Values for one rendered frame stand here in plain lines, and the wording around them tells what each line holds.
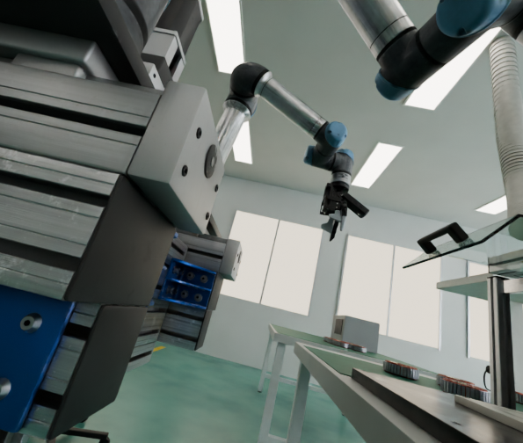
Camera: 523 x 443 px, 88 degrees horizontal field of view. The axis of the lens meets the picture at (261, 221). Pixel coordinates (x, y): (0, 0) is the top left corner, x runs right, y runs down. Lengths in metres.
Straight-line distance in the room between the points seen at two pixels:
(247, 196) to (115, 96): 5.24
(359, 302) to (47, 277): 5.14
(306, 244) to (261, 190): 1.42
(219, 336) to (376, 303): 2.78
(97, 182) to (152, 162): 0.04
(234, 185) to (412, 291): 3.85
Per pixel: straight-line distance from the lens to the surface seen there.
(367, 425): 0.52
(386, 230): 5.71
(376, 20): 0.63
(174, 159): 0.21
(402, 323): 5.51
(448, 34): 0.55
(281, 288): 5.00
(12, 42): 0.35
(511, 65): 2.97
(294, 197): 5.48
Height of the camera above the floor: 0.83
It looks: 18 degrees up
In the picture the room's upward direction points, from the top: 14 degrees clockwise
